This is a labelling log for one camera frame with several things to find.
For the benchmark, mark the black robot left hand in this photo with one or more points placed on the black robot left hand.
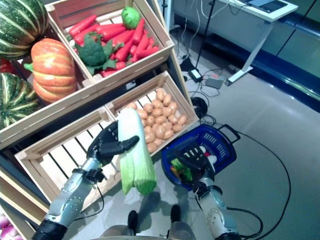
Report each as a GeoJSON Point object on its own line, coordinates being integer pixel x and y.
{"type": "Point", "coordinates": [105, 150]}

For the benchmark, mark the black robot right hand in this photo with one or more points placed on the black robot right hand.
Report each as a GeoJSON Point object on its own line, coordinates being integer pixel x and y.
{"type": "Point", "coordinates": [197, 162]}

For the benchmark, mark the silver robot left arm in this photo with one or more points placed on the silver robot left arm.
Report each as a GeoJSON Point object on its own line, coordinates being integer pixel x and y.
{"type": "Point", "coordinates": [72, 195]}

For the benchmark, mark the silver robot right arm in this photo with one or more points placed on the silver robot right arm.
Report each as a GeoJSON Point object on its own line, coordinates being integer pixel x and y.
{"type": "Point", "coordinates": [215, 207]}

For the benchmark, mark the blue plastic shopping basket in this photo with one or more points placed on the blue plastic shopping basket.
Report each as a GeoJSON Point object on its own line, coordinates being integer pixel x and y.
{"type": "Point", "coordinates": [225, 150]}

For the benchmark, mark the black robot right foot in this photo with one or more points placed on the black robot right foot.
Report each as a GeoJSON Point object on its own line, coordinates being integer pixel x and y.
{"type": "Point", "coordinates": [175, 213]}

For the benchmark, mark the black robot foot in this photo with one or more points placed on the black robot foot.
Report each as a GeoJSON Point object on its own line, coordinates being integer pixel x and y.
{"type": "Point", "coordinates": [132, 221]}
{"type": "Point", "coordinates": [175, 213]}

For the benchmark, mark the small white label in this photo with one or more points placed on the small white label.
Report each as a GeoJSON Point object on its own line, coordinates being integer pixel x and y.
{"type": "Point", "coordinates": [131, 86]}

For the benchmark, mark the silver robot right leg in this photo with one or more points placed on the silver robot right leg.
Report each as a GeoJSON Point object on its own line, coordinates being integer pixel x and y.
{"type": "Point", "coordinates": [181, 231]}

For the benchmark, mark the silver robot leg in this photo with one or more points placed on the silver robot leg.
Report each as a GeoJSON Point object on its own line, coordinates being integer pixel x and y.
{"type": "Point", "coordinates": [181, 231]}
{"type": "Point", "coordinates": [115, 232]}

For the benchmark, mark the black robot left foot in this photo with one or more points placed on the black robot left foot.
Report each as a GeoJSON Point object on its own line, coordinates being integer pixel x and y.
{"type": "Point", "coordinates": [132, 221]}

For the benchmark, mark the red carrot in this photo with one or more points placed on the red carrot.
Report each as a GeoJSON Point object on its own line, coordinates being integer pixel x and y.
{"type": "Point", "coordinates": [108, 73]}
{"type": "Point", "coordinates": [123, 38]}
{"type": "Point", "coordinates": [82, 25]}
{"type": "Point", "coordinates": [138, 31]}
{"type": "Point", "coordinates": [148, 51]}
{"type": "Point", "coordinates": [111, 31]}
{"type": "Point", "coordinates": [143, 44]}
{"type": "Point", "coordinates": [120, 65]}
{"type": "Point", "coordinates": [125, 50]}
{"type": "Point", "coordinates": [86, 33]}

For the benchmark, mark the flat grey box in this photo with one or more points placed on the flat grey box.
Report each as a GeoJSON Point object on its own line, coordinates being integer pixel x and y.
{"type": "Point", "coordinates": [214, 82]}

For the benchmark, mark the silver robot left leg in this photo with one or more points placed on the silver robot left leg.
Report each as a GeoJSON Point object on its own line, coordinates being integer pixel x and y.
{"type": "Point", "coordinates": [115, 232]}

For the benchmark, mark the black power adapter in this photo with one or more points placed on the black power adapter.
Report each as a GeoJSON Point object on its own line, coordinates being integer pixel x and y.
{"type": "Point", "coordinates": [195, 75]}

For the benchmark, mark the plain orange pumpkin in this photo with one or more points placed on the plain orange pumpkin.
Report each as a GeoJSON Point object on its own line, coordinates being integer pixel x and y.
{"type": "Point", "coordinates": [53, 71]}

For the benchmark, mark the green broccoli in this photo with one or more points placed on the green broccoli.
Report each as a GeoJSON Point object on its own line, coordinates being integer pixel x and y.
{"type": "Point", "coordinates": [93, 52]}

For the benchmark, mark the green striped pumpkin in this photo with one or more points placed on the green striped pumpkin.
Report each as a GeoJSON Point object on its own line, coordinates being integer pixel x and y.
{"type": "Point", "coordinates": [15, 100]}
{"type": "Point", "coordinates": [20, 27]}

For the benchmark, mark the purple white turnip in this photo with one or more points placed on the purple white turnip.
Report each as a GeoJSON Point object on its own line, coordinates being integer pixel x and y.
{"type": "Point", "coordinates": [3, 222]}
{"type": "Point", "coordinates": [8, 232]}

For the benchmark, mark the red orange striped pumpkin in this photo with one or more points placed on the red orange striped pumpkin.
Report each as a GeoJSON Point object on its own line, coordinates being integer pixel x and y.
{"type": "Point", "coordinates": [6, 66]}

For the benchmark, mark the black stand pole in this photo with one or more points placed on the black stand pole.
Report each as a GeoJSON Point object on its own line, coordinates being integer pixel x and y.
{"type": "Point", "coordinates": [206, 32]}
{"type": "Point", "coordinates": [164, 6]}

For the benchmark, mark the light green round vegetable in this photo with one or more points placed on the light green round vegetable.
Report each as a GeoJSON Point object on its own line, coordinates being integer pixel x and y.
{"type": "Point", "coordinates": [130, 17]}

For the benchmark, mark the white office desk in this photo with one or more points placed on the white office desk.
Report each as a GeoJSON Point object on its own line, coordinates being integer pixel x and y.
{"type": "Point", "coordinates": [260, 35]}

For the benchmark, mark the open grey laptop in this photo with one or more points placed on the open grey laptop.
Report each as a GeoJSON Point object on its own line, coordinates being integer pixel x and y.
{"type": "Point", "coordinates": [265, 4]}

